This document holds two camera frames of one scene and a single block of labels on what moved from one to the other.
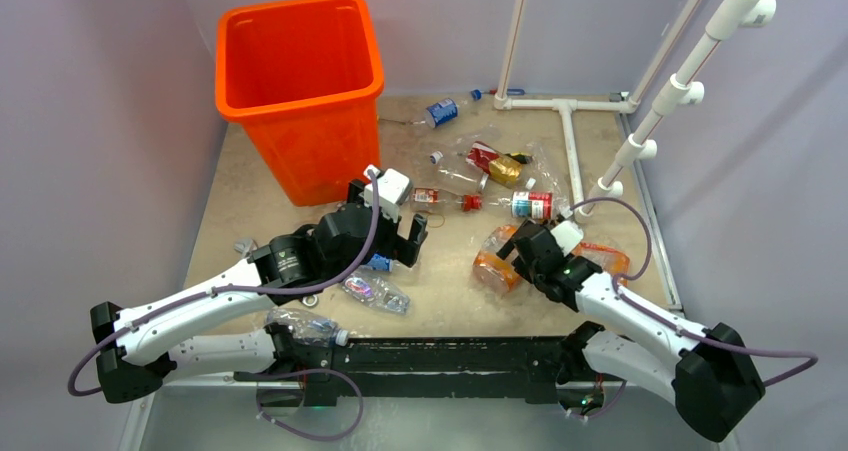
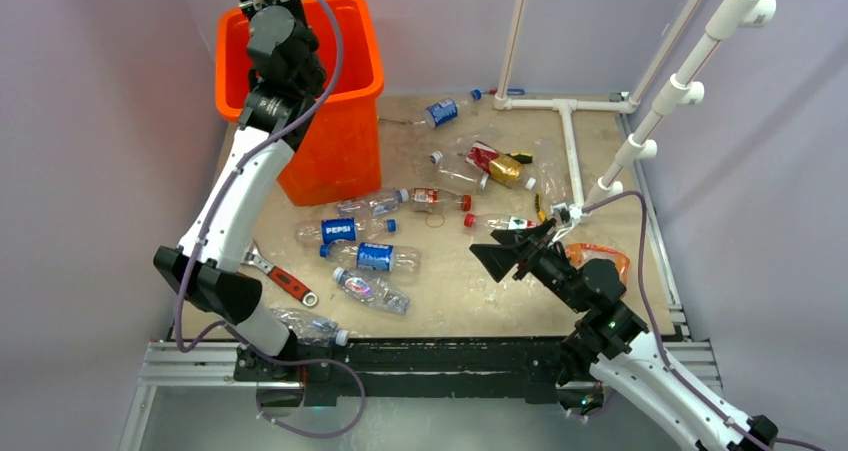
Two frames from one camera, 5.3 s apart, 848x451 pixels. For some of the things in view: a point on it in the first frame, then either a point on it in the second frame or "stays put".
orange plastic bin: [306, 75] stays put
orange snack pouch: [612, 261] stays put
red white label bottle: [541, 205] -> [488, 224]
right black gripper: [522, 268] stays put
